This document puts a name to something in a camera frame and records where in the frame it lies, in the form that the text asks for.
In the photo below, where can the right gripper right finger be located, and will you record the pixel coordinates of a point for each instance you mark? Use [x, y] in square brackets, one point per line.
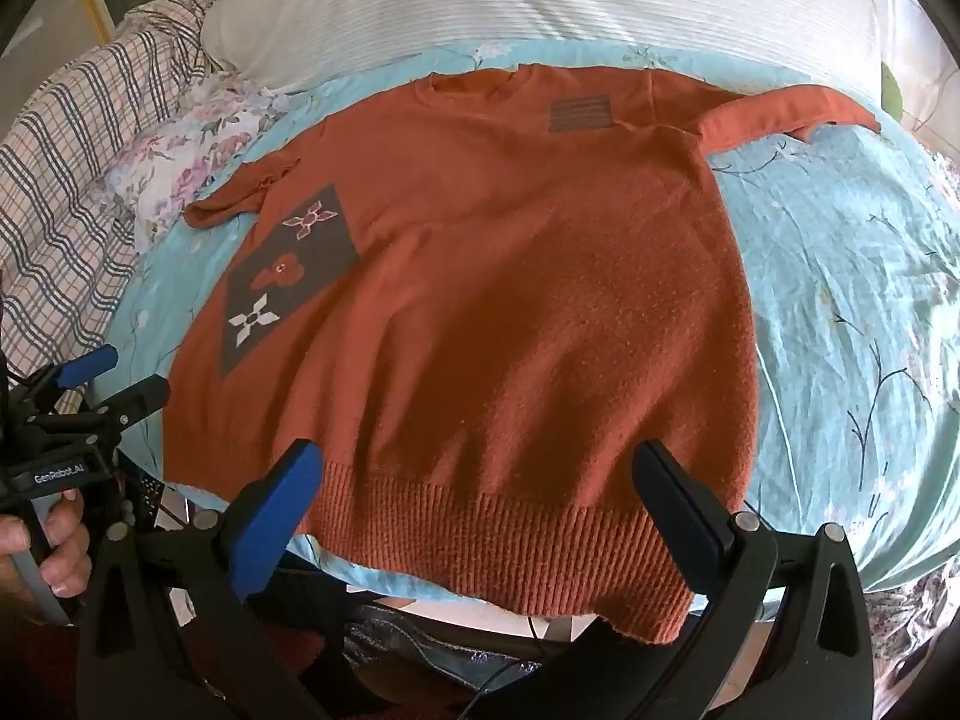
[697, 530]

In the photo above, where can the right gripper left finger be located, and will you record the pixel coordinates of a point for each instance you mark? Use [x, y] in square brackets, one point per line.
[259, 523]

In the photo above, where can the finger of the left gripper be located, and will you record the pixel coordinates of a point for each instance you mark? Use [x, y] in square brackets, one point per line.
[130, 406]
[87, 367]

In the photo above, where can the orange knit sweater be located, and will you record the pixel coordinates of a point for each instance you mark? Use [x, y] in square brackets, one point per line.
[476, 294]

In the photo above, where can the person's left hand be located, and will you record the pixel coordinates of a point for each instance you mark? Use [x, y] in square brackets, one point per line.
[46, 566]

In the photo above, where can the plaid checked blanket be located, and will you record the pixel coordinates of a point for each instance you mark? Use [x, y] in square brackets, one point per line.
[66, 256]

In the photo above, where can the dark patterned bag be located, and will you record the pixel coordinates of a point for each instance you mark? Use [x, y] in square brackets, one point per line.
[402, 657]

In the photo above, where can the pink floral pillow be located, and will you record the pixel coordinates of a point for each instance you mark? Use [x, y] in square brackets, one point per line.
[169, 164]

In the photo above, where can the red fleece left sleeve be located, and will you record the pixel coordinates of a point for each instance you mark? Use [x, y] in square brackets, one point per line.
[39, 668]

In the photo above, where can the light blue floral bedsheet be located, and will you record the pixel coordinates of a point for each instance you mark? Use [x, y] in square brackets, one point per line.
[851, 253]

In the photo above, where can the white striped quilt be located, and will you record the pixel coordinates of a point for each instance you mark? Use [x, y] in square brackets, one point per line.
[294, 44]

